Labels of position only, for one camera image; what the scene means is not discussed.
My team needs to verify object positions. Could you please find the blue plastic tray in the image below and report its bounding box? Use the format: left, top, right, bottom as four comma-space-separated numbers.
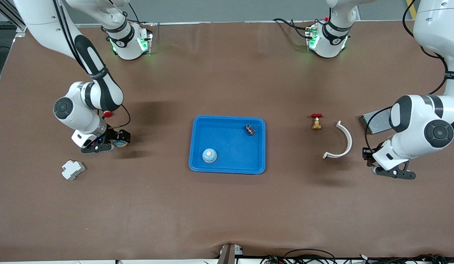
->
189, 115, 266, 175

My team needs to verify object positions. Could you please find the black base power cable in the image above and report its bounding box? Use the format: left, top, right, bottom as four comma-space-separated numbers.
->
273, 18, 312, 39
128, 3, 154, 25

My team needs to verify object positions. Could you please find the white curved plastic clip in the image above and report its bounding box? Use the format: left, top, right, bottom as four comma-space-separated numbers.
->
322, 121, 353, 159

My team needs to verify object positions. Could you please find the metal table edge bracket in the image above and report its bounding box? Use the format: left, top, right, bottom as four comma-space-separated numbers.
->
217, 243, 244, 264

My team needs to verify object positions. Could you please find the white circuit breaker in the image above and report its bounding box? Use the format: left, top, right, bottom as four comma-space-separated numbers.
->
62, 160, 86, 181

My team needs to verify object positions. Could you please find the black cable bundle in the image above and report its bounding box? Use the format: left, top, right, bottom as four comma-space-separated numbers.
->
359, 253, 454, 264

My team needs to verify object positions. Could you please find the aluminium frame post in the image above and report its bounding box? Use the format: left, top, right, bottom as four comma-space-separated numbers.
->
0, 0, 28, 37

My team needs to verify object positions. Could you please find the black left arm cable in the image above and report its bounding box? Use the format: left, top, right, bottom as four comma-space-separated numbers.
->
365, 0, 449, 148

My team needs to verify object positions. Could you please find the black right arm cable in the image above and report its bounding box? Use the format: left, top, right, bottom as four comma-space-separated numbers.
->
53, 0, 131, 129

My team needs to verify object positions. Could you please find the black looped cable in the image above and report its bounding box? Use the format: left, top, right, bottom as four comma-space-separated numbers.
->
284, 249, 337, 264

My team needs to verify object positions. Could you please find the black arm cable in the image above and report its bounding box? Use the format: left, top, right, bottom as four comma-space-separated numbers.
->
365, 0, 449, 148
53, 0, 131, 129

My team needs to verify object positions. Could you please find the grey metal box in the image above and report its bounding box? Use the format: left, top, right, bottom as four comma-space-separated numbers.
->
360, 109, 392, 135

